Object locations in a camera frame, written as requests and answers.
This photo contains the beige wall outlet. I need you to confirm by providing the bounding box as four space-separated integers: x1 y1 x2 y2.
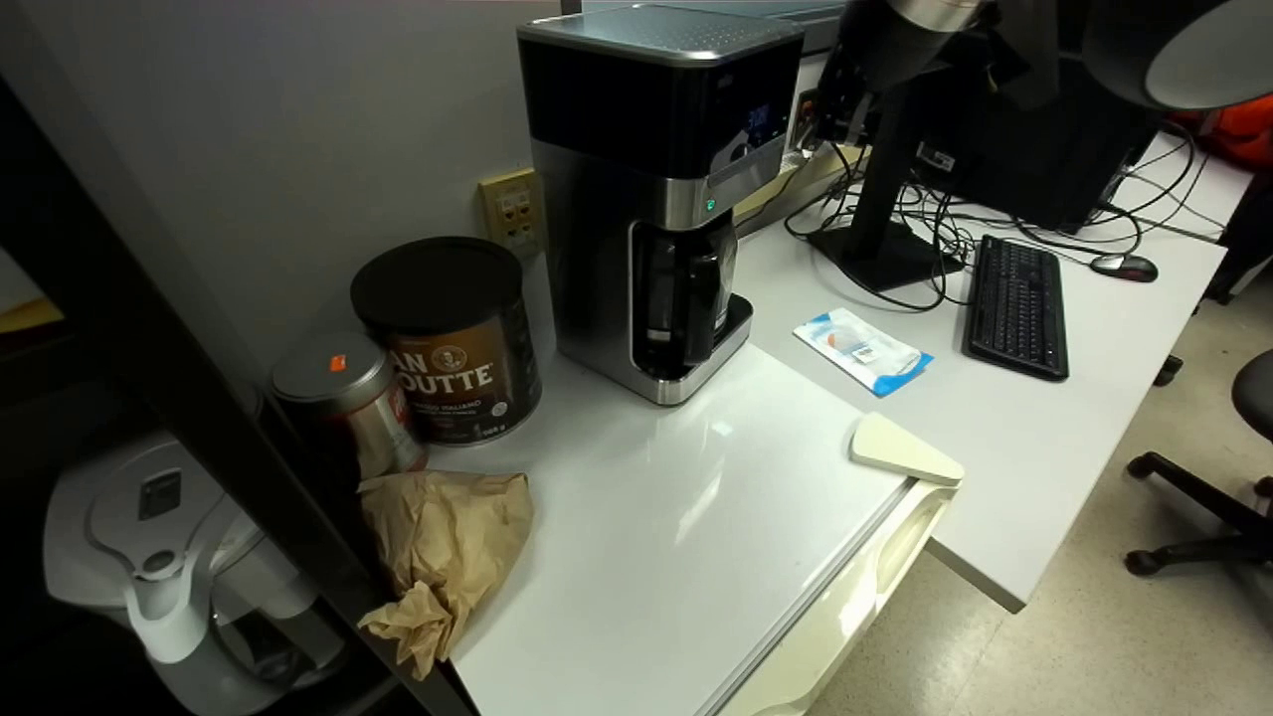
474 163 549 256

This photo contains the brown coffee can black lid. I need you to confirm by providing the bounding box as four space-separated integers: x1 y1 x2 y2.
347 235 546 450

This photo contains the black mouse cable bundle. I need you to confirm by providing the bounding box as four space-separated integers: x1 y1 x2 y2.
1018 127 1230 267

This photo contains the orange bag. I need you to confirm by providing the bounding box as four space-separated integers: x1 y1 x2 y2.
1196 92 1273 176

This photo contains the glass coffee carafe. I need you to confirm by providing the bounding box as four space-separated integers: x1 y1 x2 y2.
632 216 738 381

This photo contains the black and silver coffee maker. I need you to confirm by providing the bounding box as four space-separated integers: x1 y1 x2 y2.
512 4 807 410

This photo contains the black monitor cable bundle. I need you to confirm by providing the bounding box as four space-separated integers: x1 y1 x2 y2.
779 123 986 320

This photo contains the silver canister orange dot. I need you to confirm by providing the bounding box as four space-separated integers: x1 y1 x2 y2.
266 333 431 491

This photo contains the crumpled brown paper bag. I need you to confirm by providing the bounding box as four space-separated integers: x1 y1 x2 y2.
354 466 537 687

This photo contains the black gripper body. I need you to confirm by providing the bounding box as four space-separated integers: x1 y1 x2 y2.
840 0 986 100

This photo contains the black shelf frame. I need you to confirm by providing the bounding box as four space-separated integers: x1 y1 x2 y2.
0 76 474 716

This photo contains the black computer mouse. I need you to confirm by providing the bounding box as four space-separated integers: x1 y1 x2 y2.
1087 252 1160 287

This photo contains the white water filter pitcher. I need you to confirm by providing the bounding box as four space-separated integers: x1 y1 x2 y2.
39 431 351 716

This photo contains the white box with red label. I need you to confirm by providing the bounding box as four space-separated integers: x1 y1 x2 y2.
789 80 827 159

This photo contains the black computer monitor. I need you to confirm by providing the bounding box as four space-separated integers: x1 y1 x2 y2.
911 35 1169 237

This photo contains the black monitor stand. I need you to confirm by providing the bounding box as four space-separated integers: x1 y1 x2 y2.
807 85 969 296

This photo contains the black keyboard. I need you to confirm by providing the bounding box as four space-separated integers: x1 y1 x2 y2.
962 235 1075 385

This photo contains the black office chair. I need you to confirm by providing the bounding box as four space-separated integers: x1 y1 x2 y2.
1123 345 1273 582

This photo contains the blue and white wipes packet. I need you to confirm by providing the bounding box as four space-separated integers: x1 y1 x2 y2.
790 305 933 402

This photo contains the cream plastic wedge piece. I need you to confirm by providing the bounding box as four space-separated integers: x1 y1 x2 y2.
848 410 968 484

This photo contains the beige power strip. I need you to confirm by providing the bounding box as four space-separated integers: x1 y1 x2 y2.
733 130 867 231

